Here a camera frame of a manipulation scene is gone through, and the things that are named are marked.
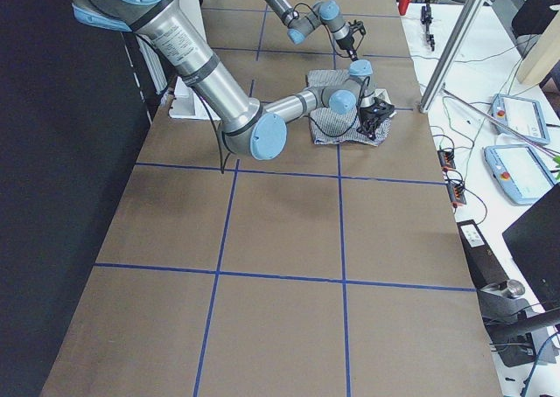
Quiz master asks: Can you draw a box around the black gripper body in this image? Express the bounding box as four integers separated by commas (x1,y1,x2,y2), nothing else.
336,34,354,54
359,106,385,129

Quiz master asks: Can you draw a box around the striped polo shirt white collar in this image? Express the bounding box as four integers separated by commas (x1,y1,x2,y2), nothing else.
309,89,396,146

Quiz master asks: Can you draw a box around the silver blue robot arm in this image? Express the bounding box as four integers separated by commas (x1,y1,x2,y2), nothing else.
263,0,367,61
73,0,373,160

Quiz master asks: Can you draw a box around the orange black connector block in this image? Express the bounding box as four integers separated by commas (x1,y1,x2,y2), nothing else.
437,150,456,171

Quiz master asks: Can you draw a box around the near teach pendant tablet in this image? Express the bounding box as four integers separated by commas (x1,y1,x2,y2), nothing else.
483,144,557,205

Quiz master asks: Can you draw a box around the teach pendant tablet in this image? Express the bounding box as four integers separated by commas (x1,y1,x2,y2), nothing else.
483,144,557,205
492,94,550,145

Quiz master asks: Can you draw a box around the far teach pendant tablet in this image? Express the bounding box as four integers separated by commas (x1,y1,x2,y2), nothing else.
492,94,550,145

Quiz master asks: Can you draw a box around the black box with label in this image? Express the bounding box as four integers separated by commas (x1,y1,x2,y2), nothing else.
457,219,509,289

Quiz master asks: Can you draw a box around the black monitor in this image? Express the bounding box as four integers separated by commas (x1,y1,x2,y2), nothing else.
502,185,560,310

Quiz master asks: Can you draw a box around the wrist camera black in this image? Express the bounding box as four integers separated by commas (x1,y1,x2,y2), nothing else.
348,20,367,36
370,98,395,120

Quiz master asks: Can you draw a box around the aluminium frame post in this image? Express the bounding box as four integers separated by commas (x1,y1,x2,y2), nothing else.
418,0,486,114

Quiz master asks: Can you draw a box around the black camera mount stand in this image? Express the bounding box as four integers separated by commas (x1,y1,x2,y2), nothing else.
477,282,559,367

